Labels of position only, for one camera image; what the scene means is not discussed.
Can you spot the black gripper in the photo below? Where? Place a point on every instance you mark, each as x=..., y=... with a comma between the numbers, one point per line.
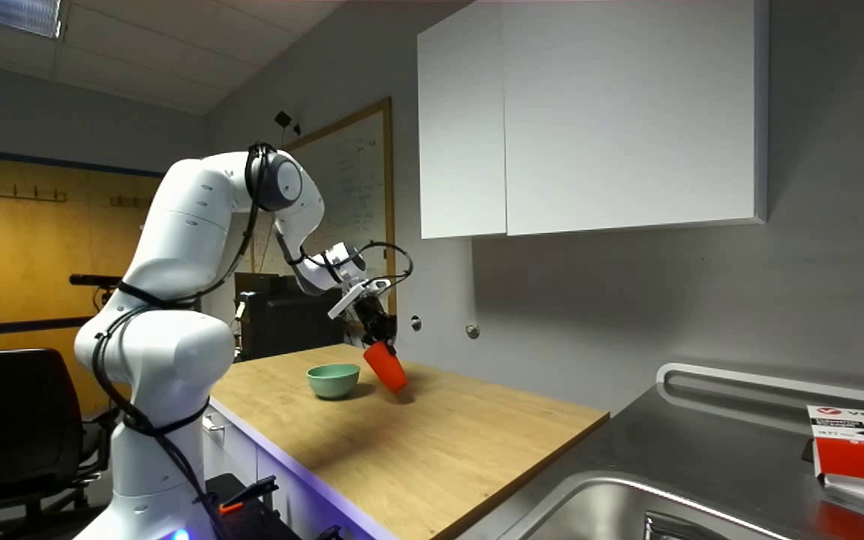
x=372, y=319

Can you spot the orange plastic cup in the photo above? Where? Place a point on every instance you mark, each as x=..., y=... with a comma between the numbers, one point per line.
x=388, y=367

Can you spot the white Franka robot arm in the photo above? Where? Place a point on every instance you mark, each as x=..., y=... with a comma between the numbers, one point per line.
x=182, y=230

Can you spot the mint green bowl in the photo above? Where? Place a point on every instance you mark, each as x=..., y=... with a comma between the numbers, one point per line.
x=333, y=382

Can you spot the black box appliance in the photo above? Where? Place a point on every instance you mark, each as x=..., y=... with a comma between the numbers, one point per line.
x=283, y=315

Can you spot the wood framed whiteboard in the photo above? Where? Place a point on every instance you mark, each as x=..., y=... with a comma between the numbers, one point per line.
x=351, y=181

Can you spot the black equipment with red parts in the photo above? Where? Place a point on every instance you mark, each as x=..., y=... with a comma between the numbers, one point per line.
x=248, y=505

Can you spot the stainless steel sink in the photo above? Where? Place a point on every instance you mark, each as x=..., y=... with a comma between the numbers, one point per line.
x=612, y=513

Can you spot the white metal dish rack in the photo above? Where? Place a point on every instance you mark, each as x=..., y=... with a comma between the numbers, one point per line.
x=750, y=382

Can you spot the ceiling light panel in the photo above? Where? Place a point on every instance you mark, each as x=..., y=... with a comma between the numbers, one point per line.
x=7, y=13

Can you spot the red and white box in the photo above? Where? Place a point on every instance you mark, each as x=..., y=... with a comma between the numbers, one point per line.
x=862, y=453

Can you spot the round metal wall knob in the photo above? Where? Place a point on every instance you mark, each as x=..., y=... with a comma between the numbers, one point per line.
x=472, y=327
x=414, y=322

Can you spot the white wall cabinet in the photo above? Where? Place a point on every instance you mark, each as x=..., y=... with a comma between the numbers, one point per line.
x=593, y=120

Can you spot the wall coat hook rail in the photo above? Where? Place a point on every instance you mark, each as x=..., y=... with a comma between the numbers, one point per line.
x=21, y=192

